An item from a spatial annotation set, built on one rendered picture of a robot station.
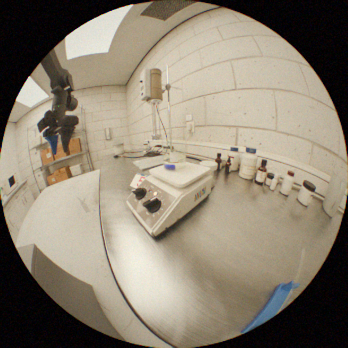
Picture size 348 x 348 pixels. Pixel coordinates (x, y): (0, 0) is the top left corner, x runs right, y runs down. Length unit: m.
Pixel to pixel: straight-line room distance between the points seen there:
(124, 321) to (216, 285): 0.14
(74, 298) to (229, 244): 0.25
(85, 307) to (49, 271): 0.06
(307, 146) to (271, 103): 0.27
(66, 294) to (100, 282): 0.08
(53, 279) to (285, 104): 0.79
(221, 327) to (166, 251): 0.16
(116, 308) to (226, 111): 0.81
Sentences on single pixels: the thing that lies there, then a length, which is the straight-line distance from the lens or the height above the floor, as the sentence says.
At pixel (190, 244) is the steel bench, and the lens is 0.20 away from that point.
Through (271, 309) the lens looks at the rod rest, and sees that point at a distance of 0.22.
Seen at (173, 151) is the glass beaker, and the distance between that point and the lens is 0.22.
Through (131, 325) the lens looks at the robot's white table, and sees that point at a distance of 0.20.
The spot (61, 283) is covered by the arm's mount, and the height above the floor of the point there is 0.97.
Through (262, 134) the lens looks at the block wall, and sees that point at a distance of 0.62.
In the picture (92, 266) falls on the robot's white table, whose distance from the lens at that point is 0.23.
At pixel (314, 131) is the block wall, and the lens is 0.67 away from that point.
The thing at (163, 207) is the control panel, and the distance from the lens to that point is 0.19.
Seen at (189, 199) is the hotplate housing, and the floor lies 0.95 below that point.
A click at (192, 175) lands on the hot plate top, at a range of 0.22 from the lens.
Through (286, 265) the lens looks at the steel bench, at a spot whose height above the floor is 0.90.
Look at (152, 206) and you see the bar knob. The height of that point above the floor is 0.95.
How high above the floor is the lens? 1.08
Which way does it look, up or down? 23 degrees down
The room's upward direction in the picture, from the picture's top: 3 degrees counter-clockwise
